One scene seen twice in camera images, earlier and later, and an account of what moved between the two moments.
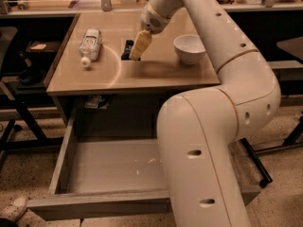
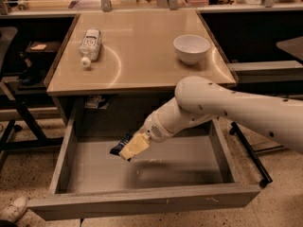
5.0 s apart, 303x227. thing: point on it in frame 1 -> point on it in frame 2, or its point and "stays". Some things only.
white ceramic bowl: (189, 48) stays
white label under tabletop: (93, 101) stays
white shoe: (16, 210) stays
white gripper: (152, 20) -> (152, 128)
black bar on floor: (266, 178) stays
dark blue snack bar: (127, 50) -> (121, 145)
